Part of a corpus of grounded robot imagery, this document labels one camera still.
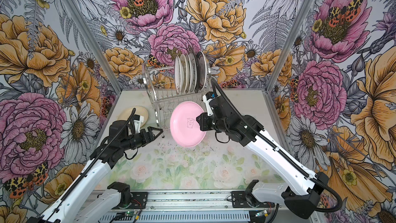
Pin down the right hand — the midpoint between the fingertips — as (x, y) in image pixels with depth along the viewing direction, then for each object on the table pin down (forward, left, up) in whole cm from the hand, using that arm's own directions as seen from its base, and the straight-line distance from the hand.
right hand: (199, 124), depth 67 cm
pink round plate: (+2, +7, -3) cm, 8 cm away
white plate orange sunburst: (+32, +11, +2) cm, 34 cm away
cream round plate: (+28, +51, -28) cm, 65 cm away
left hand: (+1, +20, -12) cm, 24 cm away
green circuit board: (-27, +33, -30) cm, 52 cm away
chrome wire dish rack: (+56, +31, -27) cm, 69 cm away
